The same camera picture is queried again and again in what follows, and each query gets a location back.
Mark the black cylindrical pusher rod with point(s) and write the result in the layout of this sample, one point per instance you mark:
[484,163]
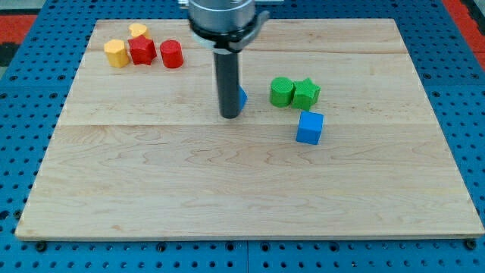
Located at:
[227,80]

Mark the blue triangle block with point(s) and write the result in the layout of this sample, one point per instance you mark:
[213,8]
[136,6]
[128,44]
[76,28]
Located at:
[243,98]

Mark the red cylinder block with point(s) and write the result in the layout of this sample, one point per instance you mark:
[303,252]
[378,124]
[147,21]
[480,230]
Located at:
[171,53]

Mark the green cylinder block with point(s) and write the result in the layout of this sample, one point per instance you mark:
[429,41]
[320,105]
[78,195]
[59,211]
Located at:
[282,90]

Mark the green star block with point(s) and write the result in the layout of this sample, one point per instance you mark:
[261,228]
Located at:
[306,94]

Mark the red star block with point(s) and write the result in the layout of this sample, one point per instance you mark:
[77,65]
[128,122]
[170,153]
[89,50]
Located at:
[142,50]

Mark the yellow heart block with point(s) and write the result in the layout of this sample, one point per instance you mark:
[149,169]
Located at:
[137,29]

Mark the blue cube block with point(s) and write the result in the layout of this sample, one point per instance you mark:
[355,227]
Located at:
[310,127]

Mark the yellow hexagon block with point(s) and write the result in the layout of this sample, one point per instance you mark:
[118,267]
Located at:
[116,53]

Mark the wooden board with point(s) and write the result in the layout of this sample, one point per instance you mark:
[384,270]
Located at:
[140,153]

